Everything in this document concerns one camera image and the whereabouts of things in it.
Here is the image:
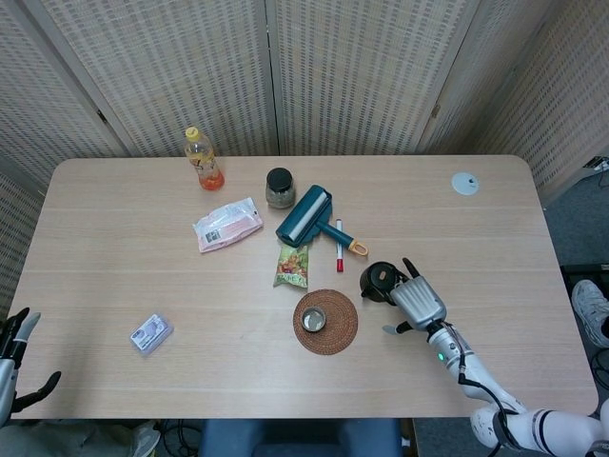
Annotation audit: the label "round woven rattan coaster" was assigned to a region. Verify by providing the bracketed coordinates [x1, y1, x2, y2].
[292, 288, 360, 356]

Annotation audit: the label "blue chair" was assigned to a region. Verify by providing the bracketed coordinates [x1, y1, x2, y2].
[197, 418, 403, 457]

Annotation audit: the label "grey sneaker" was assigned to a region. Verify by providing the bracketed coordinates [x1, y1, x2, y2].
[128, 419, 162, 457]

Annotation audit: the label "teal lint roller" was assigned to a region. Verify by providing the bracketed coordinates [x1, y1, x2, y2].
[275, 184, 370, 258]

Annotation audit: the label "small metal cup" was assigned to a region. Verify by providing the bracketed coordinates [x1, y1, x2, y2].
[302, 307, 327, 333]

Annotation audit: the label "grey cable grommet cap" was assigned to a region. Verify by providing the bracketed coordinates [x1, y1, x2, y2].
[450, 171, 481, 195]

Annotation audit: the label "white sneaker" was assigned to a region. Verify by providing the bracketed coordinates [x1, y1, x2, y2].
[570, 279, 609, 348]

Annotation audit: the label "glass jar with black lid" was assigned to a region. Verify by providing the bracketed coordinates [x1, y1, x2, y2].
[265, 168, 296, 209]

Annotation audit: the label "woven folding screen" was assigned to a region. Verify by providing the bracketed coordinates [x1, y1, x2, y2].
[0, 0, 609, 310]

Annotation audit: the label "black floor cables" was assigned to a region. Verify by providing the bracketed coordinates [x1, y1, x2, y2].
[159, 418, 206, 457]

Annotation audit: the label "grey cloth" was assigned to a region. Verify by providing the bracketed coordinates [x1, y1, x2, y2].
[0, 418, 144, 457]

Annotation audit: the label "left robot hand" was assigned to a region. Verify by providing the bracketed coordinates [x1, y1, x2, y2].
[0, 307, 63, 427]

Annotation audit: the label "pink and white packet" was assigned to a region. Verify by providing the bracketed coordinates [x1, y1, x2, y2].
[191, 197, 265, 254]

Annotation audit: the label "green snack bag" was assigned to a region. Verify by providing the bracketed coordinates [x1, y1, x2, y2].
[272, 243, 310, 290]

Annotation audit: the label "clear plastic tissue pack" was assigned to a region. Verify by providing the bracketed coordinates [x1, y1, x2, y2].
[129, 312, 175, 354]

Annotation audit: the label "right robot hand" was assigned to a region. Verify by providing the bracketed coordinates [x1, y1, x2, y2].
[382, 257, 448, 336]

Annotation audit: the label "black teapot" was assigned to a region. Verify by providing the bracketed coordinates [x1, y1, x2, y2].
[359, 260, 410, 306]

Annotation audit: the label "orange drink bottle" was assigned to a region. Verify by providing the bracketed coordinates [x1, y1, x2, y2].
[184, 126, 226, 192]

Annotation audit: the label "black floor bar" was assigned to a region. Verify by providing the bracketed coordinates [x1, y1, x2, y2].
[560, 263, 609, 287]

